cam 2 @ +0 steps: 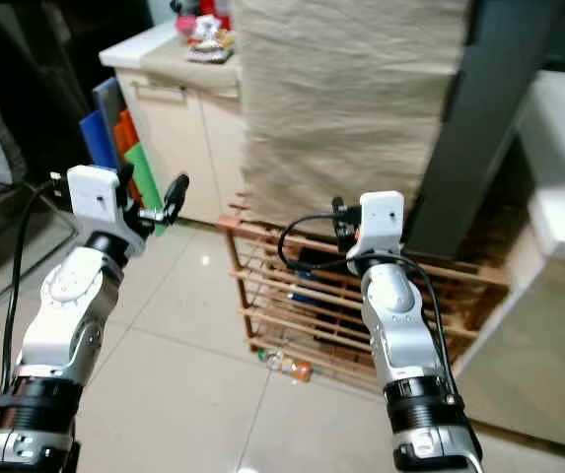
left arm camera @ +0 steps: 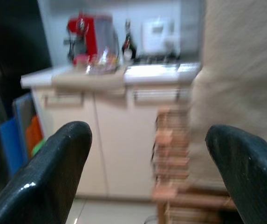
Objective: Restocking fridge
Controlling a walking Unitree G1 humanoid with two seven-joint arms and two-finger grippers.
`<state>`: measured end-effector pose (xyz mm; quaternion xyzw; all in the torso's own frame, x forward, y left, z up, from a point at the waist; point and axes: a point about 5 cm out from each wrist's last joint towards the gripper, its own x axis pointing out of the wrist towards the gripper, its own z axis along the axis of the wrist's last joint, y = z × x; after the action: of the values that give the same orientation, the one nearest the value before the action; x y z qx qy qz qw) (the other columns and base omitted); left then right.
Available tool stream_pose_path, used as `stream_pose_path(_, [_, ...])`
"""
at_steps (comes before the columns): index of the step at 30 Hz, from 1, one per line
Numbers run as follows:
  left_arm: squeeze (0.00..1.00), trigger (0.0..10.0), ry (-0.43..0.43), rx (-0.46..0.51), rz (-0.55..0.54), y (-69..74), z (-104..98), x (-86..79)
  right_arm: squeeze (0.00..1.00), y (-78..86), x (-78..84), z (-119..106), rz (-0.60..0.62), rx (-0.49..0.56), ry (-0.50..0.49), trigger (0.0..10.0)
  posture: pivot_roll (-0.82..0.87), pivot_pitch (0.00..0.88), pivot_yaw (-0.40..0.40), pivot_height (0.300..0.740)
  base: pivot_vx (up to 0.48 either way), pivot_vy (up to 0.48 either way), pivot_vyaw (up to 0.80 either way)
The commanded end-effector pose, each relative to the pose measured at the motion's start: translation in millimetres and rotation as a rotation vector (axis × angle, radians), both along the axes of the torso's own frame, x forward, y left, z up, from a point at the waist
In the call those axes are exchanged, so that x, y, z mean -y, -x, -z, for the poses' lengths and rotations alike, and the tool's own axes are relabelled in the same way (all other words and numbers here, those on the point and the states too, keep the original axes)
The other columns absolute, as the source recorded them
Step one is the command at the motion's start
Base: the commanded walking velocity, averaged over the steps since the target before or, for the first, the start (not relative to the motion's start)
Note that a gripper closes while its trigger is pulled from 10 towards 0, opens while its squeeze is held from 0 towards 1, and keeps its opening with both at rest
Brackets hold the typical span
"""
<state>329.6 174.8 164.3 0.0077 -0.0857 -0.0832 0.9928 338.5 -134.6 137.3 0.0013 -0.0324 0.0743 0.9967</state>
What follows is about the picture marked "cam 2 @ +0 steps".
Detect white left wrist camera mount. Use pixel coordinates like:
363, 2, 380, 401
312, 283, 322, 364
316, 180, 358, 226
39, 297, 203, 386
65, 165, 130, 247

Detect colourful snack packets bag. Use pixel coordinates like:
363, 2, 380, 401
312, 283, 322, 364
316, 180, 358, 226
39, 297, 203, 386
185, 15, 237, 64

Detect orange red plastic board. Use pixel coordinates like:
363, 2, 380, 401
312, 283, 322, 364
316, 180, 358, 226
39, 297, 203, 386
112, 108, 141, 161

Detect white glossy side cabinet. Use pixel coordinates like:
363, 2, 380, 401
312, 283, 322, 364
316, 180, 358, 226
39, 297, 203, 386
455, 69, 565, 456

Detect white kitchen cabinet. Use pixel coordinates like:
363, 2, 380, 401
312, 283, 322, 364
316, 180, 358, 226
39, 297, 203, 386
100, 20, 248, 226

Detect metal cabinet bar handle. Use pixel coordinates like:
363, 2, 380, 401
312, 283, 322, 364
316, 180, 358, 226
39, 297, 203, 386
129, 79, 186, 99

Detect wooden slatted rack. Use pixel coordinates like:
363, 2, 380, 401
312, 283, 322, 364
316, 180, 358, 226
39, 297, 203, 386
218, 192, 512, 383

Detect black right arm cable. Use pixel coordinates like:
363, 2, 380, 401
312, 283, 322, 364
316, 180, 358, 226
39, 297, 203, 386
277, 210, 472, 435

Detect large wrinkled beige cloth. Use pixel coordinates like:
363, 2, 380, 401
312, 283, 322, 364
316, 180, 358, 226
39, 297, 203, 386
233, 0, 472, 230

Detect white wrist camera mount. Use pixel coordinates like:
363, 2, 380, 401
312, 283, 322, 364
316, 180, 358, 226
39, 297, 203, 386
65, 165, 130, 247
351, 192, 406, 259

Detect dark grey plastic board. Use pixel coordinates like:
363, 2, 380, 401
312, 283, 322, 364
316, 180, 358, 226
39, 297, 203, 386
93, 77, 126, 121

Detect small bottle with orange label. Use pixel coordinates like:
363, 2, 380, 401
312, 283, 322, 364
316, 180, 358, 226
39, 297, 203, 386
257, 347, 316, 384

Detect red espresso coffee machine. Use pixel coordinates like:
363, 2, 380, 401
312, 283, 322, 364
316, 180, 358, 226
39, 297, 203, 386
201, 0, 235, 29

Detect green plastic board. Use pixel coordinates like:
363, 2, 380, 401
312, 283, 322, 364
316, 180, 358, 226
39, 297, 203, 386
124, 143, 167, 234

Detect blue plastic board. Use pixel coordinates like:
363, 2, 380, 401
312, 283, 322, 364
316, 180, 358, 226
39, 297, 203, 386
77, 108, 121, 171

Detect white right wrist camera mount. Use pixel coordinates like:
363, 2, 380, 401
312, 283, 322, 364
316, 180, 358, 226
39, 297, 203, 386
351, 192, 406, 259

